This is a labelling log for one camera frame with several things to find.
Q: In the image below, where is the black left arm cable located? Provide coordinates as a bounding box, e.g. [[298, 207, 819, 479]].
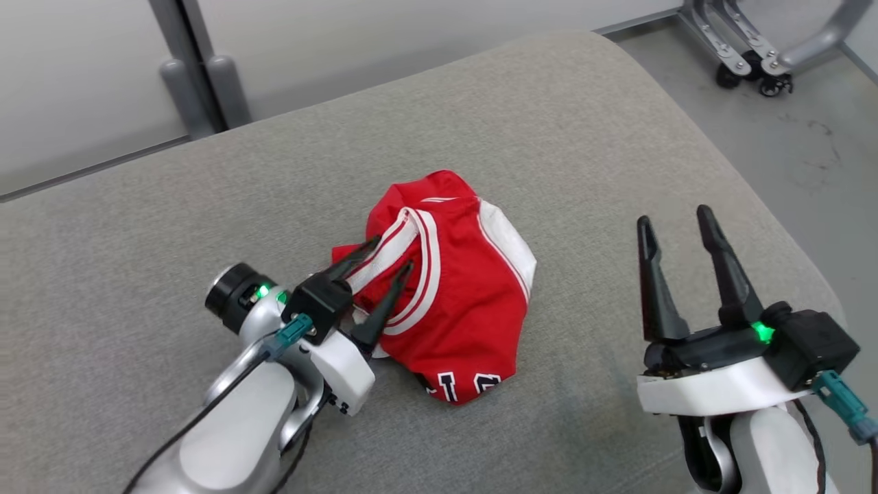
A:
[[122, 343, 333, 494]]

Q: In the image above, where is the teal right cable connector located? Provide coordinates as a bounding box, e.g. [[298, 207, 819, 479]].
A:
[[813, 370, 878, 445]]

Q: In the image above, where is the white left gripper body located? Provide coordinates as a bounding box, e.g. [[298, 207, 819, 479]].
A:
[[300, 328, 377, 417]]

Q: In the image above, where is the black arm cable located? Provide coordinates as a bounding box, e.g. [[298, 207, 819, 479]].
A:
[[792, 398, 829, 494], [122, 343, 333, 494]]

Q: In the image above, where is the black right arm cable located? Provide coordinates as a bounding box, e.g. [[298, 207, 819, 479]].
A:
[[792, 398, 829, 494]]

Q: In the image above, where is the red and white jersey garment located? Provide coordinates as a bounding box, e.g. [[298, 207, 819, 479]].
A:
[[331, 169, 538, 406]]

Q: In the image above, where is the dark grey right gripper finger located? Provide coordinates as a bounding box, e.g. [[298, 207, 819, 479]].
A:
[[637, 215, 691, 344], [697, 204, 765, 327]]

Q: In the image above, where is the teal left cable connector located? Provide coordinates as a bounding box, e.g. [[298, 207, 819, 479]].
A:
[[264, 314, 313, 361]]

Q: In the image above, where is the grey metal partition post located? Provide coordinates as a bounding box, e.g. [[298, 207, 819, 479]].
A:
[[147, 0, 228, 134]]

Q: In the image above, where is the teal cable connector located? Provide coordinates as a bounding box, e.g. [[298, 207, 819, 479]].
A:
[[813, 370, 878, 445], [264, 314, 313, 361]]

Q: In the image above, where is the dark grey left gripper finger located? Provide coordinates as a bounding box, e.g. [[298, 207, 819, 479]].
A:
[[328, 235, 383, 283], [351, 260, 415, 353]]

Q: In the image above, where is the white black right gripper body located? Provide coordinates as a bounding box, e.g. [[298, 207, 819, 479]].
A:
[[637, 321, 801, 417]]

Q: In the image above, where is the grey rounded post foot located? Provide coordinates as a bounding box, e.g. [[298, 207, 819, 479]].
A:
[[206, 55, 252, 130], [160, 59, 215, 140]]

